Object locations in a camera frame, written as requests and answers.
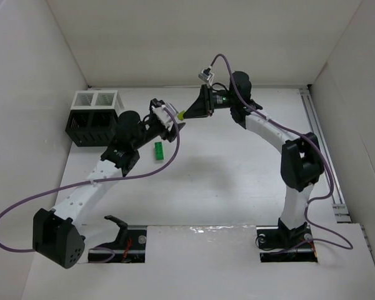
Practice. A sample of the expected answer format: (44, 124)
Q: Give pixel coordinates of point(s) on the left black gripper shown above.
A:
(166, 132)

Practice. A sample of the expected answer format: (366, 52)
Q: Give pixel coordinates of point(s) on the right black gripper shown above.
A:
(207, 102)

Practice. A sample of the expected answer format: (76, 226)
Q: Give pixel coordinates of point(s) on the small lime lego piece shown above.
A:
(180, 116)

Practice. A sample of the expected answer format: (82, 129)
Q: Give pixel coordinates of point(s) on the long green lego brick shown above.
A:
(158, 151)

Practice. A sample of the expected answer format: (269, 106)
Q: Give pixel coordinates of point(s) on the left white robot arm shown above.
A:
(61, 233)

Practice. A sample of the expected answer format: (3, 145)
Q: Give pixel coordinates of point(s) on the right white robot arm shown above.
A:
(301, 165)

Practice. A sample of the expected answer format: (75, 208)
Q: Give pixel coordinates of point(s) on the black slotted container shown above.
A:
(91, 127)

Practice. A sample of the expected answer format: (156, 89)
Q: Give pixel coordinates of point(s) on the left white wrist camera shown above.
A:
(165, 112)

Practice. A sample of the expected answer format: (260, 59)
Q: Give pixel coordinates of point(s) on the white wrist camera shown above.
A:
(206, 75)
(165, 112)

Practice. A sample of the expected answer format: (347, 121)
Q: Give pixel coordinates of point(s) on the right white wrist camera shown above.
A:
(206, 75)

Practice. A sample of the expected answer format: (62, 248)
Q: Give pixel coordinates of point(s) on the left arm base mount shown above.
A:
(127, 247)

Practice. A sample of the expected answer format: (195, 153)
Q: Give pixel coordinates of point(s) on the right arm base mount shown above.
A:
(277, 246)

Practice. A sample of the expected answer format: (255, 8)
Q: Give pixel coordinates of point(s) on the aluminium rail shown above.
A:
(338, 203)

